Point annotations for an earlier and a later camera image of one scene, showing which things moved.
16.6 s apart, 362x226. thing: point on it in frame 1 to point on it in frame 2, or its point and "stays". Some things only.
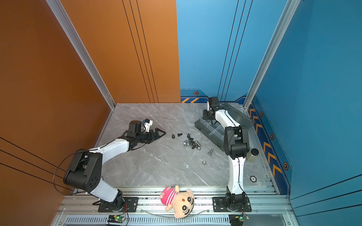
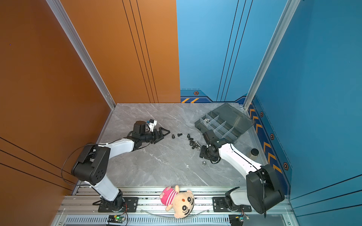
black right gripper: [205, 115] to [201, 154]
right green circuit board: [237, 220] stays
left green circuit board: [114, 218] stays
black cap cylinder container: [253, 155] stays
